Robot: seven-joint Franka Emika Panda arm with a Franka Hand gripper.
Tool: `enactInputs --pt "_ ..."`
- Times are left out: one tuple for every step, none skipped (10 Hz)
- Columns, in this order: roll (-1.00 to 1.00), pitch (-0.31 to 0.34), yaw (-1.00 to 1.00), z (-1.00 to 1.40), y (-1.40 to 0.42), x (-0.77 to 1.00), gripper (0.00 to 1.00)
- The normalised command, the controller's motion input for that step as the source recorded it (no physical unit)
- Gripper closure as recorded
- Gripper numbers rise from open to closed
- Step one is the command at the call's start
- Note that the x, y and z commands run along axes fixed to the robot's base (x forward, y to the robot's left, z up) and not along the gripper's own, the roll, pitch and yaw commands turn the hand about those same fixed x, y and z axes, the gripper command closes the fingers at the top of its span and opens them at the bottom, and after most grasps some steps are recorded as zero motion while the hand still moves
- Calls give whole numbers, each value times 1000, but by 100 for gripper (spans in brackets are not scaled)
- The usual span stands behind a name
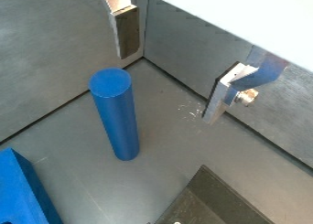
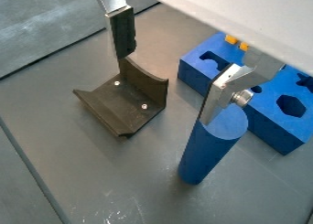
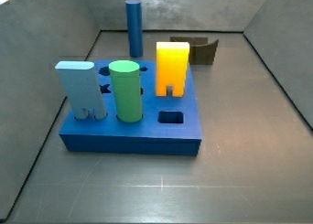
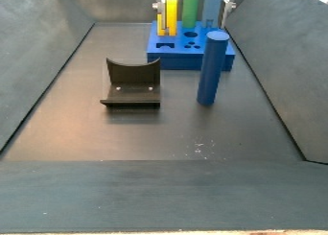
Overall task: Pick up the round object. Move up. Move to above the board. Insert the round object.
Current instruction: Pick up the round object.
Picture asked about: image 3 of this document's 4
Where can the dark blue round cylinder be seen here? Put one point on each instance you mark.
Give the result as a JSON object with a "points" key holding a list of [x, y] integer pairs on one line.
{"points": [[134, 27]]}

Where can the blue peg board base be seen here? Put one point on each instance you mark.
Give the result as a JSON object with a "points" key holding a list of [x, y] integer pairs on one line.
{"points": [[169, 130]]}

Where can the green round cylinder peg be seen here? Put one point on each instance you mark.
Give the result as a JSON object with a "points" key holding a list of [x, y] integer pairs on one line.
{"points": [[126, 86]]}

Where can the yellow slotted block peg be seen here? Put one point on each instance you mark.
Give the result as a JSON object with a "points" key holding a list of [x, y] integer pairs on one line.
{"points": [[171, 67]]}

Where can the dark curved block piece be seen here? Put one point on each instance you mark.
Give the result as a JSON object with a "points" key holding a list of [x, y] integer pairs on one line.
{"points": [[202, 49]]}

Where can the light blue slotted peg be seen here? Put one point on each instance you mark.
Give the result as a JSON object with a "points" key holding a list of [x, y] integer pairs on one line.
{"points": [[79, 80]]}

